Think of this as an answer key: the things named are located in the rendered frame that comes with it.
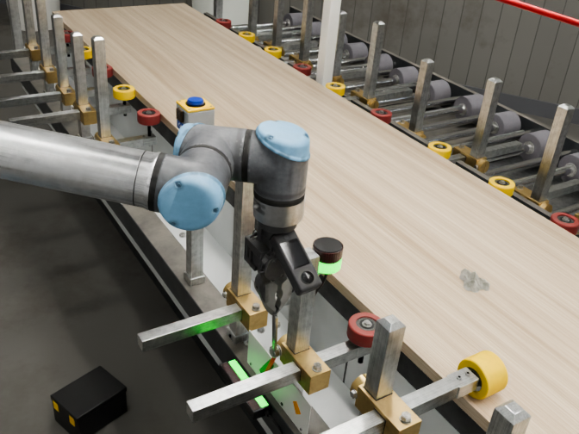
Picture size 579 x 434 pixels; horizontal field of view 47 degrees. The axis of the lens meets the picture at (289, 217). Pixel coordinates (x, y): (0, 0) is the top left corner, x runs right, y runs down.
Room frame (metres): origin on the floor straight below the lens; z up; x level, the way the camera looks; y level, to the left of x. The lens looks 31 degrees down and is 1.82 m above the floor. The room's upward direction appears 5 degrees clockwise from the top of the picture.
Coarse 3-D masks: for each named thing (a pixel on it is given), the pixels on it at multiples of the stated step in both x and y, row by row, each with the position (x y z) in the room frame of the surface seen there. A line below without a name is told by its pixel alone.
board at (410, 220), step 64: (128, 64) 2.64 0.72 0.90; (192, 64) 2.71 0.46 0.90; (256, 64) 2.79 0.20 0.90; (320, 128) 2.15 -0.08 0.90; (384, 128) 2.20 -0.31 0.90; (320, 192) 1.69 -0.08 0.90; (384, 192) 1.72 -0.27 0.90; (448, 192) 1.76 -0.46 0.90; (384, 256) 1.38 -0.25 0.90; (448, 256) 1.41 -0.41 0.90; (512, 256) 1.44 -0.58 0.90; (576, 256) 1.47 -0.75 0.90; (448, 320) 1.15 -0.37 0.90; (512, 320) 1.17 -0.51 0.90; (576, 320) 1.19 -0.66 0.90; (512, 384) 0.97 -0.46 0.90; (576, 384) 0.99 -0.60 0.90
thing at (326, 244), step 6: (318, 240) 1.10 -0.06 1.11; (324, 240) 1.10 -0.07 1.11; (330, 240) 1.10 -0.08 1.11; (336, 240) 1.10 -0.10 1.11; (318, 246) 1.08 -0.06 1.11; (324, 246) 1.08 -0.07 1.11; (330, 246) 1.08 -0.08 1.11; (336, 246) 1.08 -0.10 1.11; (330, 252) 1.06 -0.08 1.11; (324, 276) 1.09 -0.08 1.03; (318, 288) 1.08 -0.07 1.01
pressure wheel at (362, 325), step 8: (352, 320) 1.11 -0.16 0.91; (360, 320) 1.12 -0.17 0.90; (368, 320) 1.11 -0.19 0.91; (376, 320) 1.12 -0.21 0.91; (352, 328) 1.09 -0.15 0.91; (360, 328) 1.09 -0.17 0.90; (368, 328) 1.10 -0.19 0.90; (352, 336) 1.08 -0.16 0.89; (360, 336) 1.07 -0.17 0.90; (368, 336) 1.07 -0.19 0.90; (360, 344) 1.07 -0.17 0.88; (368, 344) 1.07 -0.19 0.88; (360, 360) 1.10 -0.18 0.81
